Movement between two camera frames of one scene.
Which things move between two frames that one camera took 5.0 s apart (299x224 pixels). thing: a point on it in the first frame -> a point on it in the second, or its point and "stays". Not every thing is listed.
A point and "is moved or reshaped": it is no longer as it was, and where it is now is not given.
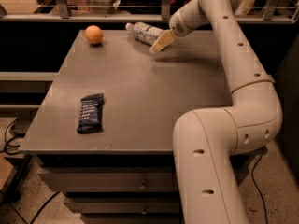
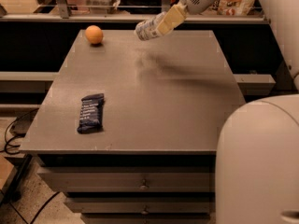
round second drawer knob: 144,212 stays
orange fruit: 93,34 stays
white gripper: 177,24 -> 195,0
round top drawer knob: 144,187 stays
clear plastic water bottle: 144,33 is moved or reshaped
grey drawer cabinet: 102,133 stays
